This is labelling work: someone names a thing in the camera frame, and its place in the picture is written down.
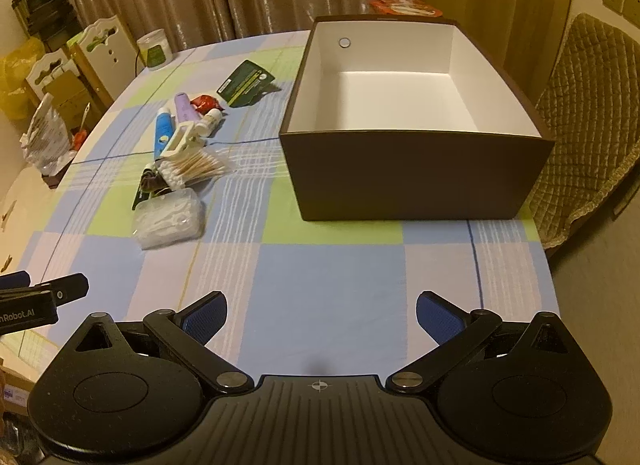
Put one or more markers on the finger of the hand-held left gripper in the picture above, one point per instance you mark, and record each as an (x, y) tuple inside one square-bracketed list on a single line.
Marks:
[(67, 289), (15, 279)]

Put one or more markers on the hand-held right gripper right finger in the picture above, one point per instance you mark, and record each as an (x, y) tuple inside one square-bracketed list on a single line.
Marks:
[(441, 319)]

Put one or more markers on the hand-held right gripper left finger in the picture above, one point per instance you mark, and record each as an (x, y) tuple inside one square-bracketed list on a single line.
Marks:
[(202, 321)]

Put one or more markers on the brown cardboard box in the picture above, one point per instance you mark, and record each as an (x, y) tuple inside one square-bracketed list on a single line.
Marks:
[(415, 180)]

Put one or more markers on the blue hand cream tube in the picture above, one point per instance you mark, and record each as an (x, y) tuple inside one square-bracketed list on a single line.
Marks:
[(163, 130)]

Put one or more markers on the red snack packet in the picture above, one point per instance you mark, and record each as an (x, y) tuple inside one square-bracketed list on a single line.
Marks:
[(204, 102)]

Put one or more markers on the green lip balm card pack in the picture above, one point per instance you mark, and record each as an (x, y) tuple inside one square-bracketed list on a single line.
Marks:
[(245, 82)]

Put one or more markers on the desktop with checked tablecloth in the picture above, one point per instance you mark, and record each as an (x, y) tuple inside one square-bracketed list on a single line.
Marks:
[(325, 270)]

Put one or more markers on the bag of white floss picks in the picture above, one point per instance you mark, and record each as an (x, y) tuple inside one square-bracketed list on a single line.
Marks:
[(167, 219)]

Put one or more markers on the dark green packet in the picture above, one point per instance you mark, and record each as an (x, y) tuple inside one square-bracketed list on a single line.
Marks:
[(145, 185)]

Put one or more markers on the clear plastic bag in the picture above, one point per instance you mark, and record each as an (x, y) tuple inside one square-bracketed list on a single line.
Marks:
[(47, 135)]

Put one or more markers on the pack of cotton swabs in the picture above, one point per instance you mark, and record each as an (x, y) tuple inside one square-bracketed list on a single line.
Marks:
[(197, 167)]

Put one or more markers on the white hair clip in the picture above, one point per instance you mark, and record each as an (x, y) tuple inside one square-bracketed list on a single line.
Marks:
[(181, 137)]

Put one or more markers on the small cardboard box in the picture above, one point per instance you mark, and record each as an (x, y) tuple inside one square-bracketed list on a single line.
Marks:
[(70, 95)]

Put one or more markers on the yellow plastic bag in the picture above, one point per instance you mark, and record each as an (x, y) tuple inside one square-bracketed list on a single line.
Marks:
[(15, 75)]

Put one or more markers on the white wooden chair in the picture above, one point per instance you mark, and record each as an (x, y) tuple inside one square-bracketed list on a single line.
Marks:
[(107, 55), (47, 70)]

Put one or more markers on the purple tube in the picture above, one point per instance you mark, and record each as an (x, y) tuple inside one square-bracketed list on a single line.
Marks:
[(184, 107)]

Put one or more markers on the chair with quilted cover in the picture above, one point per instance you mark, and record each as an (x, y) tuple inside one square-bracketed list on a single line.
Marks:
[(585, 115)]

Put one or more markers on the white jar with green label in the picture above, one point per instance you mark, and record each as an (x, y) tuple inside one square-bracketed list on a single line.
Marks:
[(155, 50)]

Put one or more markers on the black folding hand cart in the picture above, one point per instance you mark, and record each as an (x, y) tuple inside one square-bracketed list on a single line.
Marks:
[(47, 10)]

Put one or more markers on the red instant noodle cup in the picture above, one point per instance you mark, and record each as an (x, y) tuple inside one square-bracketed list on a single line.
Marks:
[(405, 6)]

